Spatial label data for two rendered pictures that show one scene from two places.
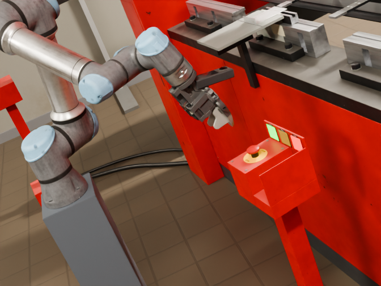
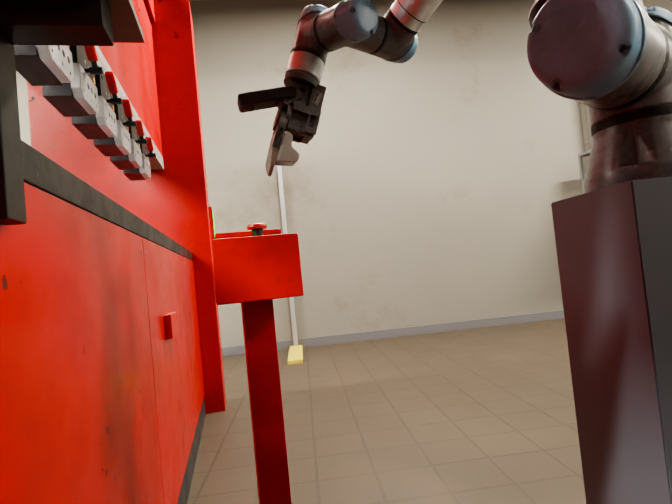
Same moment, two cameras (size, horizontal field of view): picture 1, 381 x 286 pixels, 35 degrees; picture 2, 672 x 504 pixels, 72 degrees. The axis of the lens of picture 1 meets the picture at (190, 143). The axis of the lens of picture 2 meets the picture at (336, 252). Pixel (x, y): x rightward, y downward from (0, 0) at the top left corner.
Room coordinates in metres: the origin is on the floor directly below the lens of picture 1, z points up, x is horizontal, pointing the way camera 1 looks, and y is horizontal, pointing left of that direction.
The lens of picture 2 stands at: (2.41, 0.01, 0.70)
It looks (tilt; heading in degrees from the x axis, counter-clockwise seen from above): 2 degrees up; 181
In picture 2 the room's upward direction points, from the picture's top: 6 degrees counter-clockwise
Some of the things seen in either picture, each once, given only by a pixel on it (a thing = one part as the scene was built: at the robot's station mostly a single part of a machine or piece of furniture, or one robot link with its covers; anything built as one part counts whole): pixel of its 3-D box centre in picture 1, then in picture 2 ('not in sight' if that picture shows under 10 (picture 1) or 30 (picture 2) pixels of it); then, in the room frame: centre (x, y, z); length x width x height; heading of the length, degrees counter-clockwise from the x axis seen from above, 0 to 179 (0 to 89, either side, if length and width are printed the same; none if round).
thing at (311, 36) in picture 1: (288, 33); not in sight; (1.99, -0.46, 0.92); 0.39 x 0.06 x 0.10; 14
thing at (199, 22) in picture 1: (202, 25); not in sight; (2.61, -0.25, 0.89); 0.30 x 0.05 x 0.03; 14
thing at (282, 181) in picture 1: (270, 167); (252, 255); (1.47, -0.18, 0.75); 0.20 x 0.16 x 0.18; 17
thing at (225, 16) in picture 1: (216, 14); not in sight; (2.58, -0.32, 0.92); 0.50 x 0.06 x 0.10; 14
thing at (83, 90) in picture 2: not in sight; (70, 74); (1.29, -0.64, 1.26); 0.15 x 0.09 x 0.17; 14
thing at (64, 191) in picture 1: (60, 182); (641, 152); (1.76, 0.44, 0.82); 0.15 x 0.15 x 0.10
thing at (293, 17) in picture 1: (279, 15); not in sight; (2.02, -0.46, 0.98); 0.20 x 0.03 x 0.03; 14
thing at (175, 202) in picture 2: not in sight; (129, 210); (-0.12, -1.17, 1.15); 0.85 x 0.25 x 2.30; 104
